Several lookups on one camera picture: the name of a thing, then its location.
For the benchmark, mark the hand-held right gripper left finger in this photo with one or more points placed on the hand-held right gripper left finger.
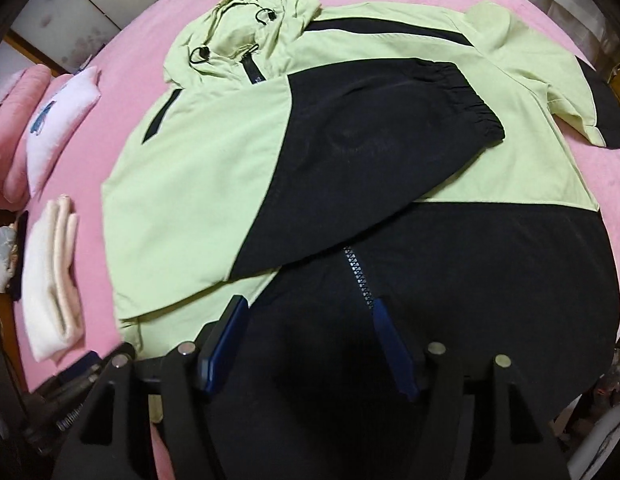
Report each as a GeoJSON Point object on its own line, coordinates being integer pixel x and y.
{"type": "Point", "coordinates": [222, 347]}

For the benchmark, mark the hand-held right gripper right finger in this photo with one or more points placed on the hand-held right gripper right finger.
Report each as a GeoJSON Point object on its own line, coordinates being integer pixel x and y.
{"type": "Point", "coordinates": [396, 360]}

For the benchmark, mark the green and black hooded jacket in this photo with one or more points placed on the green and black hooded jacket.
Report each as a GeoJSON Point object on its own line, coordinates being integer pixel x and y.
{"type": "Point", "coordinates": [340, 170]}

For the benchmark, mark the cream folded towel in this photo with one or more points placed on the cream folded towel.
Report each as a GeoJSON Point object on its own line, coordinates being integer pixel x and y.
{"type": "Point", "coordinates": [45, 270]}

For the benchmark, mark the grey cloth heap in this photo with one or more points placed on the grey cloth heap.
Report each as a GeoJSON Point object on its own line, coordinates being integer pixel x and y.
{"type": "Point", "coordinates": [5, 260]}

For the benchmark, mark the white pillow with blue print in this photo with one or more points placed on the white pillow with blue print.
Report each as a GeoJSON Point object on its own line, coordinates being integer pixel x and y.
{"type": "Point", "coordinates": [65, 105]}

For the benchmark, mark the pink bed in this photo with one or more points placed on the pink bed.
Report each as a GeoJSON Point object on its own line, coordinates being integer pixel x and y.
{"type": "Point", "coordinates": [120, 75]}

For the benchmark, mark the pink pillows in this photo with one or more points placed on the pink pillows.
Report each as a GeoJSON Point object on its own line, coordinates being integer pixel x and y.
{"type": "Point", "coordinates": [12, 110]}

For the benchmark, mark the floral wardrobe doors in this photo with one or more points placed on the floral wardrobe doors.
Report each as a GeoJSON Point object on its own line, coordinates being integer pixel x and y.
{"type": "Point", "coordinates": [90, 0]}

